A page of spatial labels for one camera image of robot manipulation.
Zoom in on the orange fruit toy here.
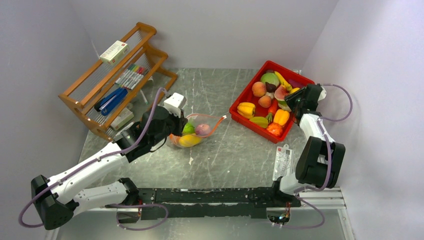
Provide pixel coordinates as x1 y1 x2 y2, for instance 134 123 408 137
168 134 181 147

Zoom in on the green lime toy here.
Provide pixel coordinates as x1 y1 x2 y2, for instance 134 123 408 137
182 122 196 134

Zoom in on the yellow mango toy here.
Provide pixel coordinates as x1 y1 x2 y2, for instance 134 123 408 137
178 134 202 148

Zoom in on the clear zip top bag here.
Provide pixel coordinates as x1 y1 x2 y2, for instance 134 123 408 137
168 113 227 148

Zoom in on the watermelon slice toy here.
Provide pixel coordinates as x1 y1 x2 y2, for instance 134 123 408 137
273 85 291 112

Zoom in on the purple onion toy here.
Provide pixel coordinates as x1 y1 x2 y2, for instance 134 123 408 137
195 123 212 137

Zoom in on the dark purple fig toy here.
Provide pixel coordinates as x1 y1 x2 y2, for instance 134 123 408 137
265 82 278 93

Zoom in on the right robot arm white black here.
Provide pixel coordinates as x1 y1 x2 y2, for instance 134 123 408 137
269 84 346 207

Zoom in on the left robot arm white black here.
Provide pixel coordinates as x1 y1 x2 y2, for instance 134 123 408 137
30 103 188 230

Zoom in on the red plastic food bin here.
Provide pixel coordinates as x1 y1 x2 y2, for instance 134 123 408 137
229 60 314 144

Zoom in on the purple eggplant toy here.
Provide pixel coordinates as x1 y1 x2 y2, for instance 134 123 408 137
287 79 305 89

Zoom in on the banana toy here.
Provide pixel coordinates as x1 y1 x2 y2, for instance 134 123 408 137
274 71 293 92

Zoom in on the orange bell pepper toy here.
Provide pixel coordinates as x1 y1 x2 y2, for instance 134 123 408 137
273 109 290 126

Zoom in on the orange carrot toy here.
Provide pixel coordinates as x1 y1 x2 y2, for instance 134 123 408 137
265 99 279 124

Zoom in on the green cabbage toy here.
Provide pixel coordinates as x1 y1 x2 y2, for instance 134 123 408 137
260 72 280 87

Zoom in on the peach toy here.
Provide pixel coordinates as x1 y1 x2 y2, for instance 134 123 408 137
251 81 267 98
258 95 273 108

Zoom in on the green box lower shelf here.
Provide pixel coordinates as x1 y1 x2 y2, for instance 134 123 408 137
109 108 134 131

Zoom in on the yellow green starfruit toy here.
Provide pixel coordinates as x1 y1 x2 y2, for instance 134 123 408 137
249 116 269 129

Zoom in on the wooden shelf rack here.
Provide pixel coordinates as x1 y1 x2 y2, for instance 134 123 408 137
58 22 177 141

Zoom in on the bundle of coloured markers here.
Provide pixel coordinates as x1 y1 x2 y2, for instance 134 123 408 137
115 63 149 90

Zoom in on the blue stapler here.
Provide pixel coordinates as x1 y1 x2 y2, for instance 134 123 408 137
94 87 129 116

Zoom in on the white box on top shelf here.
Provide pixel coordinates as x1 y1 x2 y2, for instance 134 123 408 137
99 40 129 66

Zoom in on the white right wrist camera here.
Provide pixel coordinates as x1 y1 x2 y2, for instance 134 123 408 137
317 86 327 102

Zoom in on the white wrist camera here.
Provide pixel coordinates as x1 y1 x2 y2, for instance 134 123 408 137
163 92 187 118
317 86 327 102

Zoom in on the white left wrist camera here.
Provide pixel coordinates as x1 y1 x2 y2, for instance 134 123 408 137
163 92 187 118

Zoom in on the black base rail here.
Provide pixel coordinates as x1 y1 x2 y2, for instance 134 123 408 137
120 187 301 220

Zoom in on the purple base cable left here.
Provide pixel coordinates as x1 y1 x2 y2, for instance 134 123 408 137
109 202 170 232

